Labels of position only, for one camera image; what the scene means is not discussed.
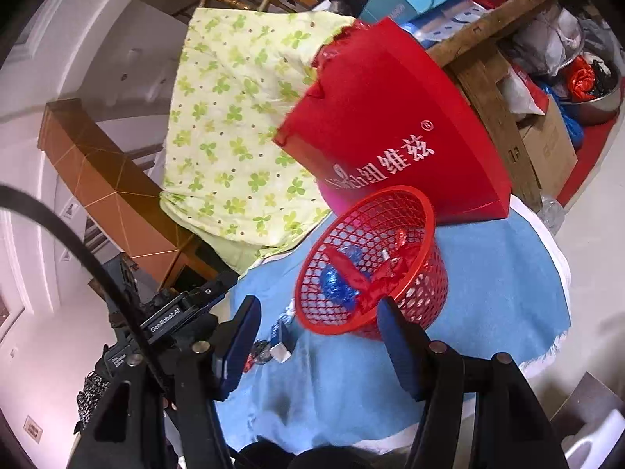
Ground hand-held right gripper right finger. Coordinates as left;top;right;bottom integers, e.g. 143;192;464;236
376;297;550;469

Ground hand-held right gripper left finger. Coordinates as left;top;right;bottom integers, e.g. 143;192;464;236
73;294;262;469

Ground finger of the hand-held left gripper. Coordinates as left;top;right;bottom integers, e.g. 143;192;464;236
193;269;240;311

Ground blue silver carton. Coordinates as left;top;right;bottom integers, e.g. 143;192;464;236
270;315;295;363

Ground red plastic mesh basket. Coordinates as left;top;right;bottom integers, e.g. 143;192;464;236
294;186;449;343

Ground blue plastic bag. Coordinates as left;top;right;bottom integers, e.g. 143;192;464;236
539;83;584;150
317;247;364;306

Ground blue blanket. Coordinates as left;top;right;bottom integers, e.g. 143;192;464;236
215;212;572;455

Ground dark cloth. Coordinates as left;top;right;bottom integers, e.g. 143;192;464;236
234;442;416;469

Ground pink pillow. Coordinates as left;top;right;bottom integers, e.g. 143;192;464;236
315;181;352;213

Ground green floral quilt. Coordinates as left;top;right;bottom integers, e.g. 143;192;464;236
159;7;359;274

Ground orange wooden cabinet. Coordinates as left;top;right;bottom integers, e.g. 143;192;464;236
38;98;220;286

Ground red paper gift bag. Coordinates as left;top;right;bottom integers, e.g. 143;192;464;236
273;17;513;228

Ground brown cardboard box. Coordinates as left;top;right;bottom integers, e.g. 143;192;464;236
518;93;579;186

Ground shiny red plastic bag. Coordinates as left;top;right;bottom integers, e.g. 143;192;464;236
312;27;357;72

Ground red floor mat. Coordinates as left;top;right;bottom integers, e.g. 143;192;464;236
557;112;621;208

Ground metal basin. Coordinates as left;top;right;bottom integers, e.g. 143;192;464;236
561;59;623;125

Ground red bag in basin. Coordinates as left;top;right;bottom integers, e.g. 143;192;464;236
566;56;596;101

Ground wooden shelf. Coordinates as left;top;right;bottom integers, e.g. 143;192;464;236
425;0;572;211

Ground grey white plastic bags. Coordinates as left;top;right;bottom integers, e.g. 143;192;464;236
508;7;587;76

